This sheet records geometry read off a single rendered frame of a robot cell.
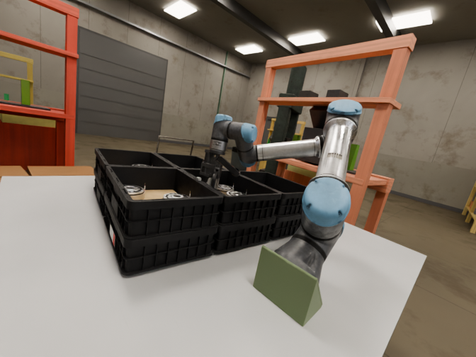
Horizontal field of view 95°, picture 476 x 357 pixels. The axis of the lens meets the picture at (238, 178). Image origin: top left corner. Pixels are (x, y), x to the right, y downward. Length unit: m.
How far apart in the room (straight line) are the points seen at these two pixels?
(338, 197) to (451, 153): 8.75
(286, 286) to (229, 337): 0.19
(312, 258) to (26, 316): 0.67
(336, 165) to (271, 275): 0.37
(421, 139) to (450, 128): 0.74
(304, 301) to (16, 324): 0.62
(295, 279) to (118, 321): 0.42
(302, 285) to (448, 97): 9.16
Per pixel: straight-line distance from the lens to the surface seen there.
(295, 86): 4.74
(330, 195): 0.61
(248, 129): 0.88
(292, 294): 0.67
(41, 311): 0.70
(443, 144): 9.34
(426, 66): 9.94
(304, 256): 0.67
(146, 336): 0.60
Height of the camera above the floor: 1.15
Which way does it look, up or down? 12 degrees down
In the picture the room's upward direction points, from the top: 11 degrees clockwise
